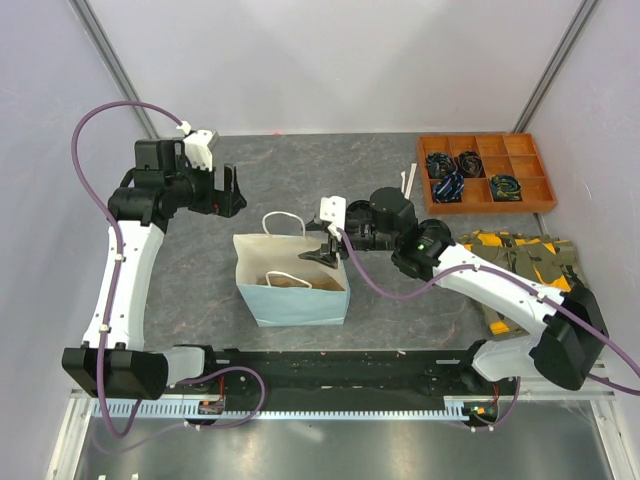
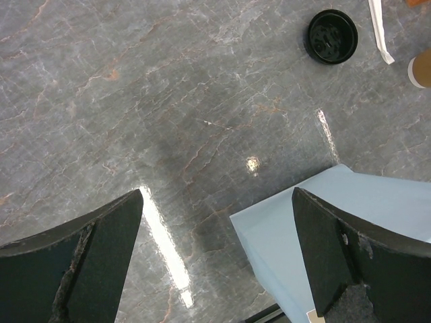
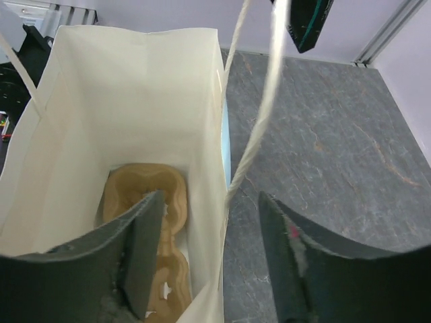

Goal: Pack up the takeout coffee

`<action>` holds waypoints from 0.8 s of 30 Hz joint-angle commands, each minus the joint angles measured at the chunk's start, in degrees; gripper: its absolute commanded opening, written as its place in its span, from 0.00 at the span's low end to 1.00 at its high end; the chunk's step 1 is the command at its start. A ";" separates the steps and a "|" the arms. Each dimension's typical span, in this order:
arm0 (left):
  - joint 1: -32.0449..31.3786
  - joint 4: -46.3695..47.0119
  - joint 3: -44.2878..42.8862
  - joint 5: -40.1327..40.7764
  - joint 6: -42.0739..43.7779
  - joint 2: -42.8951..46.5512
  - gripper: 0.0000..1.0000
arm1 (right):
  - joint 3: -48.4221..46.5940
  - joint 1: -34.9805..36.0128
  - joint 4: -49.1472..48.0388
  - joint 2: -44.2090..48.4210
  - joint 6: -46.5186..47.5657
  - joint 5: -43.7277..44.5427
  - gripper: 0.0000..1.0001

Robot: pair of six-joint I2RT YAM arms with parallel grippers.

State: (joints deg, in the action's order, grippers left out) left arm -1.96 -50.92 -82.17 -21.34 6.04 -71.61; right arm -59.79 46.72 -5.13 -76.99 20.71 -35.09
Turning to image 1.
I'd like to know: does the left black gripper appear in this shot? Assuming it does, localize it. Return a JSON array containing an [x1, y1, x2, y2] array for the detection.
[[166, 156, 246, 218]]

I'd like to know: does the brown cardboard cup carrier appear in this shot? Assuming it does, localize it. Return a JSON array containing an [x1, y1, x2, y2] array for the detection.
[[257, 274, 345, 291]]

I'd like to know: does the white and blue paper bag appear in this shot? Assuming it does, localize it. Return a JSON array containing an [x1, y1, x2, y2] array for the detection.
[[233, 211, 350, 327]]

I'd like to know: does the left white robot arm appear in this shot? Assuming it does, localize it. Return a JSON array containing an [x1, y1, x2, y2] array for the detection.
[[61, 130, 247, 400]]

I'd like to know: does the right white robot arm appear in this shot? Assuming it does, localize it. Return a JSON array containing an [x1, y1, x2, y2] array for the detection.
[[301, 187, 608, 394]]

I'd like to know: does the blue striped rolled tie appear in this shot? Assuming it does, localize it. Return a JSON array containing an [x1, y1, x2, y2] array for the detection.
[[431, 172, 465, 203]]

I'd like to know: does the dark blue rolled tie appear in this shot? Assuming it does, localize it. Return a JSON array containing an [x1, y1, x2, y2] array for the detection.
[[425, 152, 457, 179]]

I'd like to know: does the black brown rolled tie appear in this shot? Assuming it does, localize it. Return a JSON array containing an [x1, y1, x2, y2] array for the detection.
[[457, 150, 484, 178]]

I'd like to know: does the orange compartment tray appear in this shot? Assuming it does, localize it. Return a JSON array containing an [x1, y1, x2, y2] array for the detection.
[[416, 133, 557, 215]]

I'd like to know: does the green yellow rolled tie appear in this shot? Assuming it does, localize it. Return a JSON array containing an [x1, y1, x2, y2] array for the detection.
[[488, 174, 522, 202]]

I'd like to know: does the camouflage folded cloth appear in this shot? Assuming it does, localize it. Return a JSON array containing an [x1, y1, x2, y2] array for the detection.
[[459, 228, 596, 337]]

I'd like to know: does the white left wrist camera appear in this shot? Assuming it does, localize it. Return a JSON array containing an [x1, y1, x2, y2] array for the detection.
[[176, 121, 219, 172]]

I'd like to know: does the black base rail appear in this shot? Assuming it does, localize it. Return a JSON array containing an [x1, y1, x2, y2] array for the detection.
[[175, 348, 515, 410]]

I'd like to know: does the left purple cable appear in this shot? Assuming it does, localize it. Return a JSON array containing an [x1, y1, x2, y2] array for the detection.
[[71, 100, 266, 454]]

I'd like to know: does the purple cable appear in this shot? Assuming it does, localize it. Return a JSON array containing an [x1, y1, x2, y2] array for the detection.
[[337, 227, 640, 431], [71, 100, 266, 454]]

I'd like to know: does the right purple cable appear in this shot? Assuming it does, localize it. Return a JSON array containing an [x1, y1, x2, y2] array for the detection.
[[337, 227, 640, 431]]

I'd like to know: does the slotted cable duct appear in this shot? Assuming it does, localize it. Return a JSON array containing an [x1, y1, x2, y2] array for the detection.
[[136, 397, 496, 421]]

